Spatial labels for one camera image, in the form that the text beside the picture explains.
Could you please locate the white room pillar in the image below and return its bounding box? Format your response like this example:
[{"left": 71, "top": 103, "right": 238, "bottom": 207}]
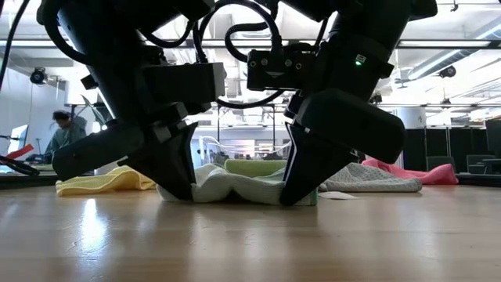
[{"left": 393, "top": 107, "right": 427, "bottom": 170}]

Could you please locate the black partition screen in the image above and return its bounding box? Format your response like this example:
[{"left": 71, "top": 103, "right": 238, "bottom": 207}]
[{"left": 402, "top": 127, "right": 490, "bottom": 173}]

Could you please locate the lime green microfiber towel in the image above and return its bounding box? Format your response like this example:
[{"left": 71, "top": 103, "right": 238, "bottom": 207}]
[{"left": 224, "top": 158, "right": 289, "bottom": 179}]

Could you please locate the black right camera cable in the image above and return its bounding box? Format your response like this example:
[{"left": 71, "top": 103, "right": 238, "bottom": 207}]
[{"left": 214, "top": 0, "right": 328, "bottom": 110}]

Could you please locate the grey office chair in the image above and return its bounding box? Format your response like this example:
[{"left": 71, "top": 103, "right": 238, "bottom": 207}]
[
  {"left": 465, "top": 154, "right": 496, "bottom": 175},
  {"left": 425, "top": 155, "right": 458, "bottom": 173}
]

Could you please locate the grey waffle microfiber towel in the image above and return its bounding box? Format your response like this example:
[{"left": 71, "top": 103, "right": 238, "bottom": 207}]
[{"left": 318, "top": 161, "right": 424, "bottom": 193}]

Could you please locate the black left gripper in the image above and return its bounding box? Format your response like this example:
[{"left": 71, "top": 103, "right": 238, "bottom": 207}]
[{"left": 52, "top": 50, "right": 212, "bottom": 201}]

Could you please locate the black left camera cable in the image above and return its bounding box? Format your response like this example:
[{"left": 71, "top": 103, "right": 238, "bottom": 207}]
[{"left": 140, "top": 0, "right": 251, "bottom": 66}]

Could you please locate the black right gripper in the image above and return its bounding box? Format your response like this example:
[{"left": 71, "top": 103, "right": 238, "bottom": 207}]
[{"left": 279, "top": 37, "right": 406, "bottom": 205}]

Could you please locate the yellow microfiber towel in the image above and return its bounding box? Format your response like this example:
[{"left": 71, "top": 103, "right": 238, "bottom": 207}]
[{"left": 56, "top": 164, "right": 157, "bottom": 197}]

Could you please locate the laptop screen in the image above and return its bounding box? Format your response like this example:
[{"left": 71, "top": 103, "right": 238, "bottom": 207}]
[{"left": 7, "top": 124, "right": 30, "bottom": 154}]

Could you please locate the pale mint towel teal edge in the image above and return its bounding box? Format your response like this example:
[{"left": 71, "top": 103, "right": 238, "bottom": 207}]
[{"left": 156, "top": 163, "right": 319, "bottom": 207}]

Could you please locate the person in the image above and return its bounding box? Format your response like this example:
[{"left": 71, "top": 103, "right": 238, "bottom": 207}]
[{"left": 44, "top": 109, "right": 88, "bottom": 158}]

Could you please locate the red bar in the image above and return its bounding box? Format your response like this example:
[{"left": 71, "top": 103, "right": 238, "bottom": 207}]
[{"left": 4, "top": 143, "right": 35, "bottom": 161}]

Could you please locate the pink microfiber towel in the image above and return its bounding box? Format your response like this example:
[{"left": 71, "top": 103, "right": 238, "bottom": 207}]
[{"left": 362, "top": 157, "right": 460, "bottom": 186}]

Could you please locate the black camera cable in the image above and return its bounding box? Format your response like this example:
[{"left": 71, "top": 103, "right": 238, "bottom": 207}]
[
  {"left": 214, "top": 0, "right": 328, "bottom": 110},
  {"left": 140, "top": 0, "right": 251, "bottom": 66}
]

